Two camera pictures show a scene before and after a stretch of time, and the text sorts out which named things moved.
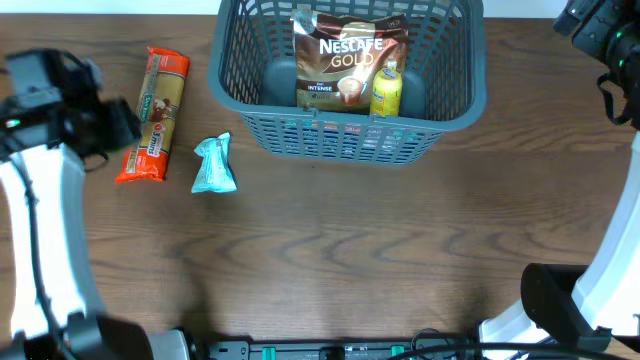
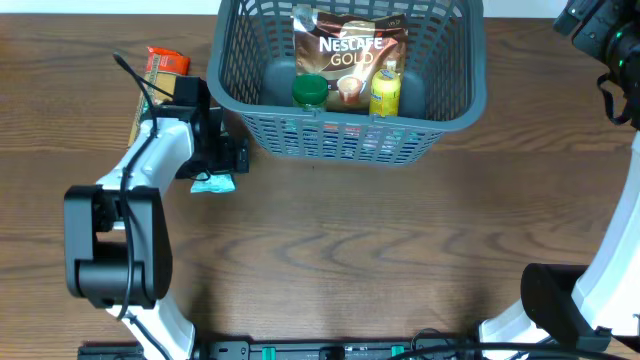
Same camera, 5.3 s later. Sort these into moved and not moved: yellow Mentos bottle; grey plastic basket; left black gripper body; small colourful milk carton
Moved: left black gripper body
Not moved: yellow Mentos bottle; small colourful milk carton; grey plastic basket
